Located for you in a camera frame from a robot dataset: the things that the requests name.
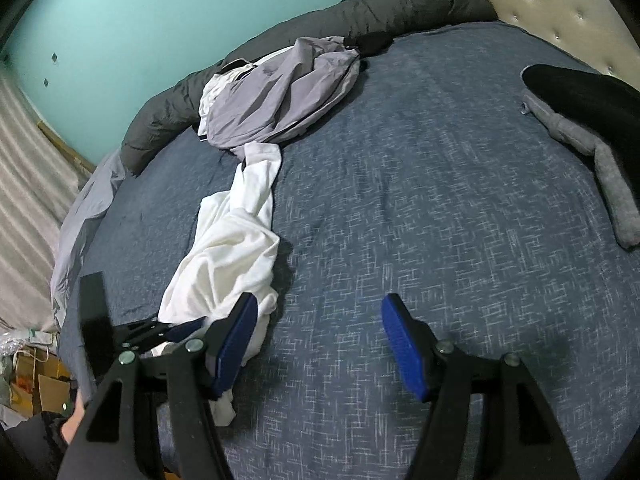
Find cardboard box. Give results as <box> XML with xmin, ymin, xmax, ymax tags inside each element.
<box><xmin>12</xmin><ymin>347</ymin><xmax>76</xmax><ymax>411</ymax></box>

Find blue patterned bed sheet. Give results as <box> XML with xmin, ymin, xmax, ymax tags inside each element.
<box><xmin>57</xmin><ymin>20</ymin><xmax>640</xmax><ymax>480</ymax></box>

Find light grey sheet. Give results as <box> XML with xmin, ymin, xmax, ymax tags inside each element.
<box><xmin>50</xmin><ymin>149</ymin><xmax>126</xmax><ymax>331</ymax></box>

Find person's left forearm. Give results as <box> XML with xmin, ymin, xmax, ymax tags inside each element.
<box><xmin>0</xmin><ymin>392</ymin><xmax>98</xmax><ymax>480</ymax></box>

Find wooden rail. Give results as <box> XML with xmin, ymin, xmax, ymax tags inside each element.
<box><xmin>37</xmin><ymin>120</ymin><xmax>96</xmax><ymax>173</ymax></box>

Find black garment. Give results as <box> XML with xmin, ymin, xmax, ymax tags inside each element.
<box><xmin>520</xmin><ymin>64</ymin><xmax>640</xmax><ymax>211</ymax></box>

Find striped beige curtain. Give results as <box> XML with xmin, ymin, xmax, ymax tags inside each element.
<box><xmin>0</xmin><ymin>67</ymin><xmax>96</xmax><ymax>333</ymax></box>

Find white shirt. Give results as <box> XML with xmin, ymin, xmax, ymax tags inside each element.
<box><xmin>157</xmin><ymin>141</ymin><xmax>284</xmax><ymax>426</ymax></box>

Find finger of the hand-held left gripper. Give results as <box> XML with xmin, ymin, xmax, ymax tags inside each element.
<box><xmin>112</xmin><ymin>316</ymin><xmax>208</xmax><ymax>357</ymax></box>
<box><xmin>79</xmin><ymin>272</ymin><xmax>117</xmax><ymax>387</ymax></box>

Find grey jacket with white lining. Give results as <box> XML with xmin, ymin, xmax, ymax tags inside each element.
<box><xmin>196</xmin><ymin>35</ymin><xmax>371</xmax><ymax>150</ymax></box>

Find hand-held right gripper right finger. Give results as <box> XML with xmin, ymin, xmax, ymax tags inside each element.
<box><xmin>381</xmin><ymin>293</ymin><xmax>582</xmax><ymax>480</ymax></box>

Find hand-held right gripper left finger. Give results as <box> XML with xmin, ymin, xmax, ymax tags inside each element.
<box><xmin>56</xmin><ymin>291</ymin><xmax>259</xmax><ymax>480</ymax></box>

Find small black cloth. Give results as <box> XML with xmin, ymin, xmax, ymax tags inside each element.
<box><xmin>345</xmin><ymin>31</ymin><xmax>394</xmax><ymax>57</ymax></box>

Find beige tufted headboard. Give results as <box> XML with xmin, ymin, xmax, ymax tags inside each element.
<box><xmin>460</xmin><ymin>0</ymin><xmax>640</xmax><ymax>96</ymax></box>

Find grey knit garment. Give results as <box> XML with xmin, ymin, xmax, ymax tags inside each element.
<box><xmin>520</xmin><ymin>87</ymin><xmax>640</xmax><ymax>250</ymax></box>

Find dark grey puffy quilt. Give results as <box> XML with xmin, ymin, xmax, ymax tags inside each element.
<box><xmin>120</xmin><ymin>0</ymin><xmax>498</xmax><ymax>176</ymax></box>

